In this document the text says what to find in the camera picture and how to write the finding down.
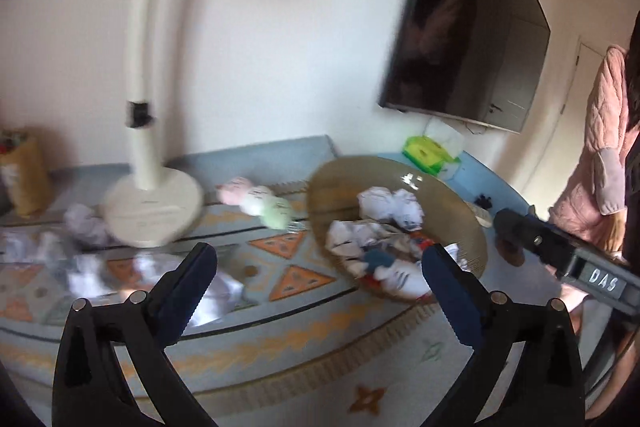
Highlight wall mounted black tv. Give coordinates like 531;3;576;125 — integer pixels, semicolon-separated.
378;0;550;133

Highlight pink quilted jacket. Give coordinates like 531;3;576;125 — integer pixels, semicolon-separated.
549;46;639;244

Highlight white plush ball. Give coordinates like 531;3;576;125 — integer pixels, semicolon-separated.
239;185;274;217

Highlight large grid paper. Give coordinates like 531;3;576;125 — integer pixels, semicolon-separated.
188;271;244;327

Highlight white blue plush toy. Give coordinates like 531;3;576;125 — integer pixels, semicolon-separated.
362;249;431;300

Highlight green tissue box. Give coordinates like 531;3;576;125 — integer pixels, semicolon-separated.
402;136;461;180

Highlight orange red plush toy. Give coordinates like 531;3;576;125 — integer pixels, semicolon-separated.
409;231;435;256

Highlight patterned blue woven mat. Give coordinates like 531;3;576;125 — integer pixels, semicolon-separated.
1;136;470;426

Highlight gold ribbed glass bowl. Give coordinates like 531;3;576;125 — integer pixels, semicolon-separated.
306;156;488;303

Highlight bamboo pen holder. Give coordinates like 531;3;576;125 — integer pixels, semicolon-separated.
1;129;54;218

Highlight papers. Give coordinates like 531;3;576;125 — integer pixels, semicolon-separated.
326;186;424;261

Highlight white desk lamp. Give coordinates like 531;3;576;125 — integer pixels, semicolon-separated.
102;0;203;248

